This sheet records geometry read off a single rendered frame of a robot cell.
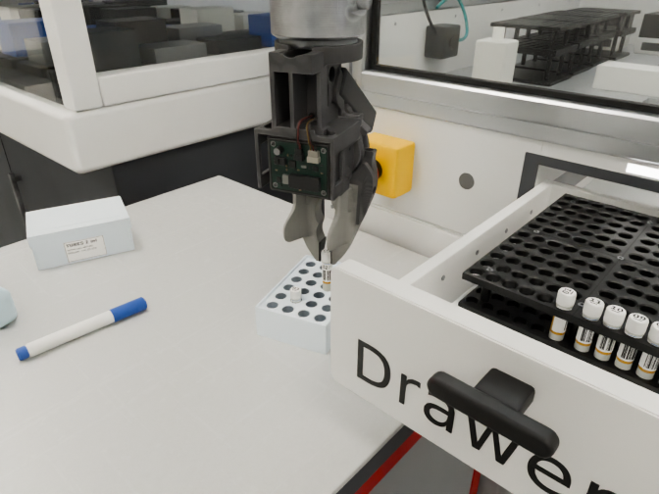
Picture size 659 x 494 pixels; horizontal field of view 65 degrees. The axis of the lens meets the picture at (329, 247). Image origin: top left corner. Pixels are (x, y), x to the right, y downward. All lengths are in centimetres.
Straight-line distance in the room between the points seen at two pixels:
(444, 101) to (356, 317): 38
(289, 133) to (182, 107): 66
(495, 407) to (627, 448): 7
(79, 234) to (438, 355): 55
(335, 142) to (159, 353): 30
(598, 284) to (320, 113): 26
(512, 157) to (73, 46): 68
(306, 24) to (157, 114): 65
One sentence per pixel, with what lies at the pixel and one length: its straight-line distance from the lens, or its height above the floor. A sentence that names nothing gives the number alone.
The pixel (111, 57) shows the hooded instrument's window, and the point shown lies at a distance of 101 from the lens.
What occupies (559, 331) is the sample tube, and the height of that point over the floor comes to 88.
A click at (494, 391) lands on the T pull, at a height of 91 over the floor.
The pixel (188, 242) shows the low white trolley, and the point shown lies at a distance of 79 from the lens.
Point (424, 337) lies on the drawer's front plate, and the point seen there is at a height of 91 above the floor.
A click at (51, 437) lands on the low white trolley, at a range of 54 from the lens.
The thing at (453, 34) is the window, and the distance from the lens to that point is 69.
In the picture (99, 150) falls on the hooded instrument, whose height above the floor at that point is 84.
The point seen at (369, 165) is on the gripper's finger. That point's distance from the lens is 47.
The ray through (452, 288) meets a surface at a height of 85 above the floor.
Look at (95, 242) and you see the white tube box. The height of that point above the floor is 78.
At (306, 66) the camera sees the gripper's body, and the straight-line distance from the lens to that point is 40.
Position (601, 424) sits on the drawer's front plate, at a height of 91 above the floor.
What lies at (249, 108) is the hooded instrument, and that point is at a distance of 116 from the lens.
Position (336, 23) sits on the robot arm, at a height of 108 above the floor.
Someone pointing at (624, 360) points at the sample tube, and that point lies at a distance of 42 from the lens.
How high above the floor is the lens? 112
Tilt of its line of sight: 29 degrees down
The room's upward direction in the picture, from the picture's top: straight up
